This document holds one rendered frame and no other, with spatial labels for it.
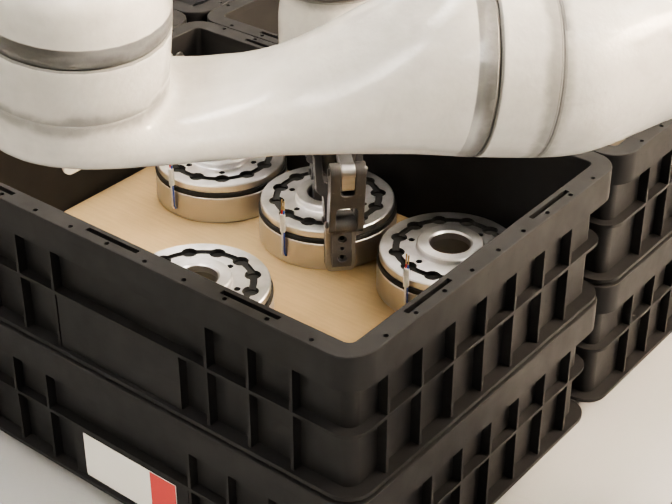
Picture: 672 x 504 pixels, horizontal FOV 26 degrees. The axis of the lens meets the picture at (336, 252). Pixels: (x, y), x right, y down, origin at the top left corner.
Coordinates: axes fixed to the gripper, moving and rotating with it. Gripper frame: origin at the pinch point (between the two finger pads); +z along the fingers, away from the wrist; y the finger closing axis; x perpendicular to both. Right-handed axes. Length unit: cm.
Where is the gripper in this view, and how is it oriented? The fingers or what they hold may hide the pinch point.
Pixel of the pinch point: (333, 229)
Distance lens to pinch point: 107.2
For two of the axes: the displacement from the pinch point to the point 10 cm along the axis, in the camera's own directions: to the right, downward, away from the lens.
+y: 1.5, 5.3, -8.4
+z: 0.0, 8.5, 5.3
